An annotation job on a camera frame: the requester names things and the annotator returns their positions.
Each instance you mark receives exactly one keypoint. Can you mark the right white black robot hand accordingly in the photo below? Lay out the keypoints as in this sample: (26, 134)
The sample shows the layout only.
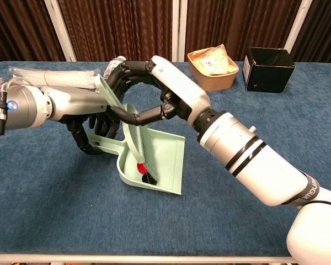
(182, 88)

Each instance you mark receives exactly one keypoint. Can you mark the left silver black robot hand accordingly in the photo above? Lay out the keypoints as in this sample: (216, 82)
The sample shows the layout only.
(74, 103)

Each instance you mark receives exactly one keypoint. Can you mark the mint green hand brush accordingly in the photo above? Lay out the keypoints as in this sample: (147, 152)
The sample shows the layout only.
(132, 138)

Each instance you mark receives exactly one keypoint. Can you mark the mint green plastic dustpan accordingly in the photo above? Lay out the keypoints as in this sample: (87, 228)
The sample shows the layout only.
(168, 165)

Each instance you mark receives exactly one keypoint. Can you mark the red bottle cap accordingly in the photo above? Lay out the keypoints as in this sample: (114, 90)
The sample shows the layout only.
(140, 167)

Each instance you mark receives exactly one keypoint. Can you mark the black bottle cap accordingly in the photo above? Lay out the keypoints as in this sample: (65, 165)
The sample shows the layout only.
(150, 180)

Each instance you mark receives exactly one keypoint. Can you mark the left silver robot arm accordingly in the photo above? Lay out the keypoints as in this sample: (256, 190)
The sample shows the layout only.
(22, 107)

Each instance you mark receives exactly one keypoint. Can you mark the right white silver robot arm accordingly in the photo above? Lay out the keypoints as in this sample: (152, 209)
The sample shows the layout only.
(264, 168)

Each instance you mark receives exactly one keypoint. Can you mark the brown paper food bowl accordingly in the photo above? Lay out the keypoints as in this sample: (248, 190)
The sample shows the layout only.
(215, 81)

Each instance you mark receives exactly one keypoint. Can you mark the clear plastic water bottle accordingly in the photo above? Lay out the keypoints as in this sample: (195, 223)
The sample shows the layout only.
(112, 67)

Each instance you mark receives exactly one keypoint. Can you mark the black cardboard box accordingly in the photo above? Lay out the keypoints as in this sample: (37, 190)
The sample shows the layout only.
(264, 80)

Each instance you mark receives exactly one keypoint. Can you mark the bundle of wrapped white straws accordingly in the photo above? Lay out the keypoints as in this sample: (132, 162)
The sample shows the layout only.
(66, 77)

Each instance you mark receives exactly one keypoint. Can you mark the clear bag of white items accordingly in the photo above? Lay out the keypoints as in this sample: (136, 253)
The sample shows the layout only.
(218, 62)

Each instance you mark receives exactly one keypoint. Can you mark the brown pleated curtain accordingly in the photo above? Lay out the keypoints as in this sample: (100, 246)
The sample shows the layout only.
(121, 27)

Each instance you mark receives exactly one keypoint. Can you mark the blue fabric table cover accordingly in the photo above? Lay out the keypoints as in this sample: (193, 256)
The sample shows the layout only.
(71, 207)

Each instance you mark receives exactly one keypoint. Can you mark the white upright frame post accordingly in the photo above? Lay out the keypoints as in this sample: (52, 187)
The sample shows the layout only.
(179, 27)

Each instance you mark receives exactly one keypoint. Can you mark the white slanted frame post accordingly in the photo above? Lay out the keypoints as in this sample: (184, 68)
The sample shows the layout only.
(60, 30)
(298, 25)

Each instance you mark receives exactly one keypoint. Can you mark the white table edge rail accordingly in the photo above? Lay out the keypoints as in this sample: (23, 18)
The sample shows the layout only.
(127, 260)

